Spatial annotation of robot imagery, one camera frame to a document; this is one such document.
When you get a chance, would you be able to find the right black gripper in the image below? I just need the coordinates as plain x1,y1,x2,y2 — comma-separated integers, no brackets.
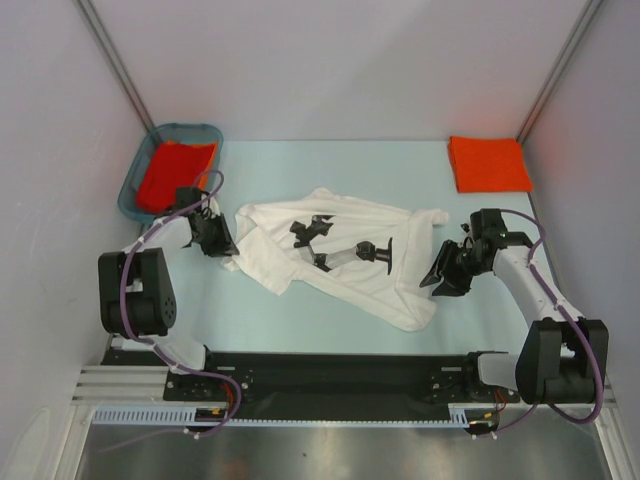
420,239,489,297

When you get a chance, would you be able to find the white printed t shirt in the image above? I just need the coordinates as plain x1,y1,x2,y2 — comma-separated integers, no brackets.
223,188,449,332

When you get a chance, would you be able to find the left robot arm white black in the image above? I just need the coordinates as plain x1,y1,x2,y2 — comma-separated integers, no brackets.
98,187,239,400

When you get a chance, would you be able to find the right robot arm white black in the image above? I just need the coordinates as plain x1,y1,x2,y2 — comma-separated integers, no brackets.
421,209,609,408

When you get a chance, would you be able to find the orange t shirt in basket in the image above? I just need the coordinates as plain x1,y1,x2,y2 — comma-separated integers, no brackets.
164,142,218,186

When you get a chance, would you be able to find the red t shirt in basket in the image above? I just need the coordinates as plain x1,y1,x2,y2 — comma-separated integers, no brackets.
136,142,214,214

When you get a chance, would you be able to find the folded orange t shirt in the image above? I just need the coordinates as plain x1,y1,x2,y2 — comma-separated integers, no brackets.
448,136,533,193

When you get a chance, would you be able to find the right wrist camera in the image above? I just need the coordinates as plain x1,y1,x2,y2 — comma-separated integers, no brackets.
460,223,473,248

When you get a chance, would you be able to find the slotted grey cable duct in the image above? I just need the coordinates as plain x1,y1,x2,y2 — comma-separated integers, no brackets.
92,405,478,428

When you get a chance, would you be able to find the aluminium front rail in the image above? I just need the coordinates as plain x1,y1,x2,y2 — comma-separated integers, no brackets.
71,365,617,407

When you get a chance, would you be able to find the left aluminium corner post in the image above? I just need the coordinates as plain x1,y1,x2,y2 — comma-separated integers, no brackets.
73,0,155,132

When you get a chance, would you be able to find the aluminium corner post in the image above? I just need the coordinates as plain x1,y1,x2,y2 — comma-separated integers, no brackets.
73,0,155,132
516,0,607,145

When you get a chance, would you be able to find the right aluminium corner post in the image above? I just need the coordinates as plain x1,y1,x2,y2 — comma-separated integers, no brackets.
516,0,607,145

